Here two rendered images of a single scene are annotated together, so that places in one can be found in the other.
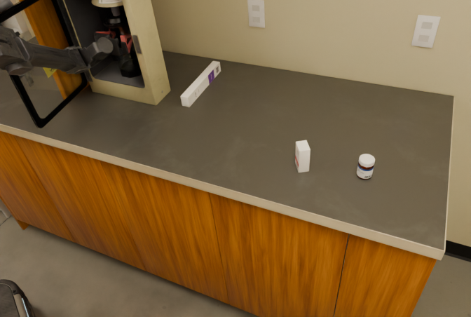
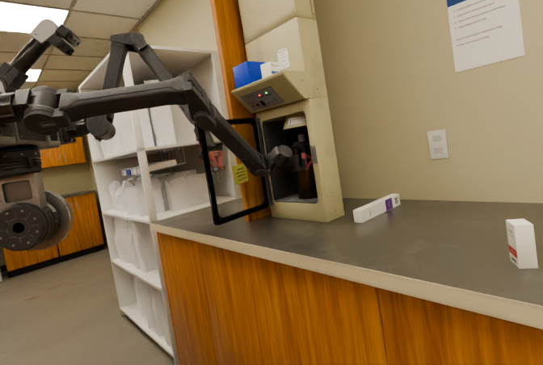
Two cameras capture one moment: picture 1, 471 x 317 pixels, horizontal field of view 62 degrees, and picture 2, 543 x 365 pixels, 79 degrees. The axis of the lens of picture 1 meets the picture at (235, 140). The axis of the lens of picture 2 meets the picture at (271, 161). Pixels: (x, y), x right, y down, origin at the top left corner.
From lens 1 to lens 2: 0.55 m
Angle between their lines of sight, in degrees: 42
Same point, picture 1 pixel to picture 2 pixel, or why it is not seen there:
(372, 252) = not seen: outside the picture
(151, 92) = (323, 207)
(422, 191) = not seen: outside the picture
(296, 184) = (518, 278)
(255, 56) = (440, 193)
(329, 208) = not seen: outside the picture
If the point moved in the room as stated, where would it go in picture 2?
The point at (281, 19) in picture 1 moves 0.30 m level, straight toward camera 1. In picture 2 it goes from (467, 146) to (470, 154)
